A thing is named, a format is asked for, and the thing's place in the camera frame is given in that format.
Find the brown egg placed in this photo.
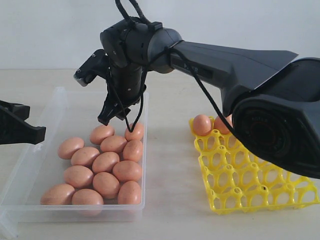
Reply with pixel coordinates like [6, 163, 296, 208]
[213, 115, 233, 135]
[193, 114, 212, 136]

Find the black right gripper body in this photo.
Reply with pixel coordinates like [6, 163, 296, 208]
[107, 61, 143, 109]

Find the brown egg row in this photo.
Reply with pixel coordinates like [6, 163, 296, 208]
[100, 135, 128, 153]

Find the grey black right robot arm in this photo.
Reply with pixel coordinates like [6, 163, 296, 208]
[74, 17, 320, 179]

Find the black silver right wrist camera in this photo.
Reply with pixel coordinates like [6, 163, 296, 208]
[73, 49, 110, 87]

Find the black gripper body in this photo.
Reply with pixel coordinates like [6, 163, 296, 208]
[0, 100, 30, 145]

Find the brown egg corner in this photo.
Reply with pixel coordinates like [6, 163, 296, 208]
[89, 125, 115, 145]

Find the yellow plastic egg tray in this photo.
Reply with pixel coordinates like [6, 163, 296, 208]
[194, 129, 320, 215]

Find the clear plastic bin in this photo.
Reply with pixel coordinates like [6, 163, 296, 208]
[0, 87, 145, 240]

